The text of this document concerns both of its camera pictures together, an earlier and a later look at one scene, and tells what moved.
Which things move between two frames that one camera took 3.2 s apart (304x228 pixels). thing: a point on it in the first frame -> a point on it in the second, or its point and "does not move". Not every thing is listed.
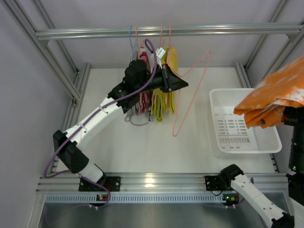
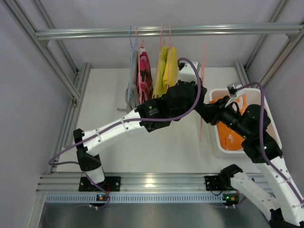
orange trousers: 265,104 -> 230,138
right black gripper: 289,116 -> 216,110
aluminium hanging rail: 265,31 does not move
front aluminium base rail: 265,183 does not move
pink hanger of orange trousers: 175,132 -> 203,80
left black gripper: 168,78 -> 190,86
